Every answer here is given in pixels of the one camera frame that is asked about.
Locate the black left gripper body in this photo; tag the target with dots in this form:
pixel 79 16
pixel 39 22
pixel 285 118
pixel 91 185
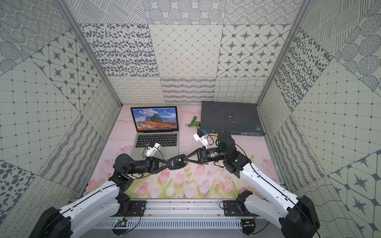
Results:
pixel 153 164

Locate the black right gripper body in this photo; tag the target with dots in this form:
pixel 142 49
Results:
pixel 205 155

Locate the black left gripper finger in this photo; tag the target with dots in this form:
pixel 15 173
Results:
pixel 163 161
pixel 160 169

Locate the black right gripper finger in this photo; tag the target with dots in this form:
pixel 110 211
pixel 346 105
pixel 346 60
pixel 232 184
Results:
pixel 193 160
pixel 194 153

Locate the black wireless mouse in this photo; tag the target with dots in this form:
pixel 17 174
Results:
pixel 177 162

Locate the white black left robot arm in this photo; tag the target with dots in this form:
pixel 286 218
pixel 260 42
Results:
pixel 75 219

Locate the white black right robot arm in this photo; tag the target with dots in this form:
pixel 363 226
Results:
pixel 295 216

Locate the silver open laptop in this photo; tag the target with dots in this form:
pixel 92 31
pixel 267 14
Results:
pixel 156 125

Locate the green crimping tool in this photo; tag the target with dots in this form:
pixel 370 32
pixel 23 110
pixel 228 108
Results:
pixel 193 123

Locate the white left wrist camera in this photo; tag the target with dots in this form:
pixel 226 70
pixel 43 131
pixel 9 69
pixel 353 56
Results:
pixel 151 148

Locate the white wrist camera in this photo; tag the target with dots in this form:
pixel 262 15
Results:
pixel 201 137
pixel 151 148

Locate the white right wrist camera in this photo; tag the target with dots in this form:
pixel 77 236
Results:
pixel 201 137

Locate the aluminium mounting rail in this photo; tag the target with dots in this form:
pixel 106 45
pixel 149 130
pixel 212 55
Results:
pixel 208 208

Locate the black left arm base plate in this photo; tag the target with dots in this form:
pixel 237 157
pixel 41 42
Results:
pixel 132 208

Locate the dark grey network switch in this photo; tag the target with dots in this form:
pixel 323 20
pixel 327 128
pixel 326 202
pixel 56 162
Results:
pixel 230 117

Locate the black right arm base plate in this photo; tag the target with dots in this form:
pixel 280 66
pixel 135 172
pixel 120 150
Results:
pixel 233 208

